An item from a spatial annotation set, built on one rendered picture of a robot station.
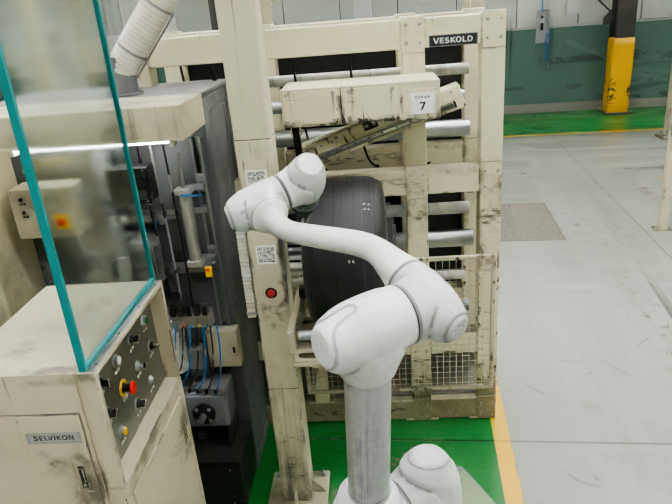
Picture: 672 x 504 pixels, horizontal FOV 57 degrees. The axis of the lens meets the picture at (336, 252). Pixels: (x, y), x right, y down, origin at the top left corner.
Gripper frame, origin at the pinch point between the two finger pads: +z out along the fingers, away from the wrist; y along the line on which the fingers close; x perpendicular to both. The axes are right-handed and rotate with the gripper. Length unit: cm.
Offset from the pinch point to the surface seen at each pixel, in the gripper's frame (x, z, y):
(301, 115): 2, 20, -55
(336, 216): 13.2, 10.4, -8.7
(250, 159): -16.6, 11.1, -30.4
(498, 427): 109, 133, 52
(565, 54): 491, 625, -599
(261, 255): -12.4, 35.8, -3.6
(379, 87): 31, 8, -61
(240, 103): -20.1, -1.9, -44.7
